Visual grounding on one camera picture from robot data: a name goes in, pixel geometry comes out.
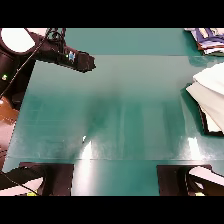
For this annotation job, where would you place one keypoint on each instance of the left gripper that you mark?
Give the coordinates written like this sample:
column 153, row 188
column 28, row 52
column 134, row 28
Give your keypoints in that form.
column 86, row 62

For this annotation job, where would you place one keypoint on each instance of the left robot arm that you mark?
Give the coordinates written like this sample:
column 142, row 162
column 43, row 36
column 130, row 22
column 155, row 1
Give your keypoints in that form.
column 13, row 63

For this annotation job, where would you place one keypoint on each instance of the heap of clothes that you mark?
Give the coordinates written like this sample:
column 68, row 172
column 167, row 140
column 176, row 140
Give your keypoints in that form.
column 210, row 40

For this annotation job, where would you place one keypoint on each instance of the white garment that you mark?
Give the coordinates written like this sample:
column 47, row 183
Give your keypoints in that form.
column 210, row 95

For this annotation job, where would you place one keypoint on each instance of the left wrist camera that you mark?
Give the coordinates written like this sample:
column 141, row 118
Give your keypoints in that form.
column 57, row 35

